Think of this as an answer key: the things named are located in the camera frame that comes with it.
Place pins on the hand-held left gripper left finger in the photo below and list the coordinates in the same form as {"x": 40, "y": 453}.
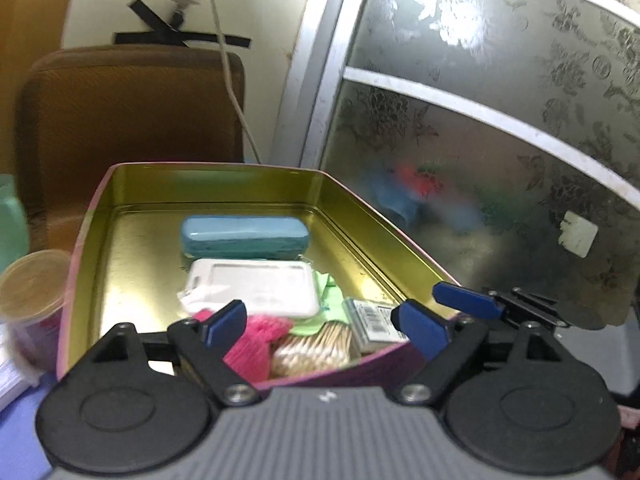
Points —
{"x": 227, "y": 322}

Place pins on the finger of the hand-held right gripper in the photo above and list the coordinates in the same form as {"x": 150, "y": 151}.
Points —
{"x": 465, "y": 300}

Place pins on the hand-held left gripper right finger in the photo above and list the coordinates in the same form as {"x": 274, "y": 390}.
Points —
{"x": 420, "y": 327}

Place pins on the pink knitted scrubber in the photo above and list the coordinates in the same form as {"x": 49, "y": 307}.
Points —
{"x": 255, "y": 345}

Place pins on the small grey-white box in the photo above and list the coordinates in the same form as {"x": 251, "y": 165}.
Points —
{"x": 372, "y": 322}

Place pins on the white plastic card holder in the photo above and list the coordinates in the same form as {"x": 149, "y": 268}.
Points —
{"x": 260, "y": 285}

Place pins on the bag of cotton swabs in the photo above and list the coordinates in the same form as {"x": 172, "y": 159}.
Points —
{"x": 310, "y": 350}

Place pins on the teal glasses case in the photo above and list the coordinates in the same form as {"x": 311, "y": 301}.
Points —
{"x": 240, "y": 235}

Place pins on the green paper sheet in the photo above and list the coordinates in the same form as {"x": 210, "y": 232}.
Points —
{"x": 330, "y": 300}

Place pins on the gold metal tin box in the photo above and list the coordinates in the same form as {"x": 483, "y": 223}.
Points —
{"x": 140, "y": 220}

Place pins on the white square sticker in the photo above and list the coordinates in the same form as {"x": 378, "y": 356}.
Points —
{"x": 577, "y": 234}

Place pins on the frosted glass sliding door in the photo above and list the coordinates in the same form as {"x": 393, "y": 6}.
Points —
{"x": 475, "y": 135}

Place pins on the clear plastic cup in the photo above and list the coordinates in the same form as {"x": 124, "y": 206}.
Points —
{"x": 35, "y": 310}

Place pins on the white paper sheet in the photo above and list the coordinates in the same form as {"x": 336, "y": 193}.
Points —
{"x": 10, "y": 375}

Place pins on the blue tablecloth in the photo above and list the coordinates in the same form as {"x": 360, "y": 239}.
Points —
{"x": 20, "y": 420}

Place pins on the brown fabric chair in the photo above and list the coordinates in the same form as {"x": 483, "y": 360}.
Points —
{"x": 125, "y": 110}

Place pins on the green bottle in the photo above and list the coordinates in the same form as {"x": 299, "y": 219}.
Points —
{"x": 10, "y": 225}

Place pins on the black tape cross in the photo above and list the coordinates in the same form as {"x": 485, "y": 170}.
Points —
{"x": 150, "y": 37}

